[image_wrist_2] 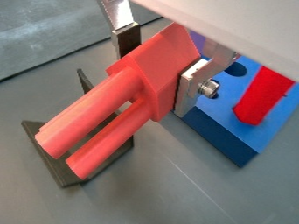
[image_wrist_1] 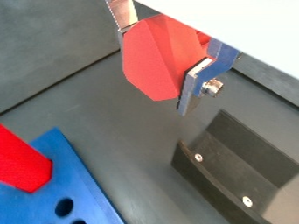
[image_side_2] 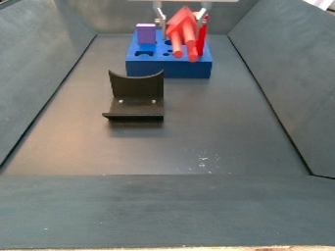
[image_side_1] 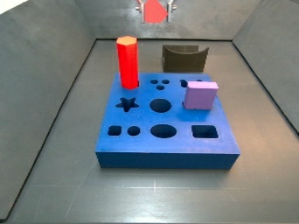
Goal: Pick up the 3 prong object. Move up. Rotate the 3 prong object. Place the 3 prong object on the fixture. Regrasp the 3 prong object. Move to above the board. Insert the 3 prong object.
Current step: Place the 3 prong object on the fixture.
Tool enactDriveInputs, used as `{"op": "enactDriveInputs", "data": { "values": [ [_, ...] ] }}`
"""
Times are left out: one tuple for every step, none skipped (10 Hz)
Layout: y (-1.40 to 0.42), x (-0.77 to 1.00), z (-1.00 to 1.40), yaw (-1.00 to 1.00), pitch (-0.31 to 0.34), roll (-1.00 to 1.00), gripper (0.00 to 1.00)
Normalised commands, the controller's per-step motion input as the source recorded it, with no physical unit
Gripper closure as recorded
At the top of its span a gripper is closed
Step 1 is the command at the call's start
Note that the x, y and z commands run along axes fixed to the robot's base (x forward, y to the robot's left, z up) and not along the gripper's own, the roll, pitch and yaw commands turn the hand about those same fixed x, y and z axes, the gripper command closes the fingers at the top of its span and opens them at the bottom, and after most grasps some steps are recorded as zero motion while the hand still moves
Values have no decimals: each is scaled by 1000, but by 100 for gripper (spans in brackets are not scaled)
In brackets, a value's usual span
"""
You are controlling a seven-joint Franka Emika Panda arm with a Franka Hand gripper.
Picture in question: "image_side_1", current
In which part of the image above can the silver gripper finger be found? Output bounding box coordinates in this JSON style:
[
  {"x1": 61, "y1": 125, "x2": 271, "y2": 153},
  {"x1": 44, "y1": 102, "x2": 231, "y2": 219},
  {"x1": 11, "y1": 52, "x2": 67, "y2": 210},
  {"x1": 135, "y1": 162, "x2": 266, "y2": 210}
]
[
  {"x1": 167, "y1": 0, "x2": 178, "y2": 22},
  {"x1": 135, "y1": 0, "x2": 146, "y2": 23}
]

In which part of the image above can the red three prong object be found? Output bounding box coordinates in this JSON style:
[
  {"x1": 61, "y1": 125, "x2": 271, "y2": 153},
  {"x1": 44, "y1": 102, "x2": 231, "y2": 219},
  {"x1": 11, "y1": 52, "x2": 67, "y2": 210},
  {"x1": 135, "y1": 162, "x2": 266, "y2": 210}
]
[{"x1": 144, "y1": 0, "x2": 168, "y2": 23}]

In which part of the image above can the black curved fixture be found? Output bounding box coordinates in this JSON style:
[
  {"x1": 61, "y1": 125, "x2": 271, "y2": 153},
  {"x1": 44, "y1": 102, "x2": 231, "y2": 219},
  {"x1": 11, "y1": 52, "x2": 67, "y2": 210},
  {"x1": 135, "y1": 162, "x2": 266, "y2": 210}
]
[{"x1": 163, "y1": 45, "x2": 210, "y2": 73}]

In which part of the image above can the red hexagonal peg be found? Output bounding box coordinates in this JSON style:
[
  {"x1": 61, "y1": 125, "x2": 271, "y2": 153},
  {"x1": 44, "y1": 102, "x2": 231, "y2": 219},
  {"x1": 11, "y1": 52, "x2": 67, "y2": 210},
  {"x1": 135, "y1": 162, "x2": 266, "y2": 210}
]
[{"x1": 116, "y1": 36, "x2": 139, "y2": 89}]

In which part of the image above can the purple rectangular block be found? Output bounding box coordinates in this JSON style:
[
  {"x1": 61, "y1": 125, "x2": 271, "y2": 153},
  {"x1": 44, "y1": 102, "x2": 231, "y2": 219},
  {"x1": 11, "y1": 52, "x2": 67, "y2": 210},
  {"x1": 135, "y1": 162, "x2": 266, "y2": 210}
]
[{"x1": 183, "y1": 81, "x2": 219, "y2": 110}]

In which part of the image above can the blue shape sorter block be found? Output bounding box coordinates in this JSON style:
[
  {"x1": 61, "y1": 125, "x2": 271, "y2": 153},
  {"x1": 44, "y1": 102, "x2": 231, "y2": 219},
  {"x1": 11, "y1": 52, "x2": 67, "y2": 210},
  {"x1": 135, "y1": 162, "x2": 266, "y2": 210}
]
[{"x1": 95, "y1": 73, "x2": 240, "y2": 170}]

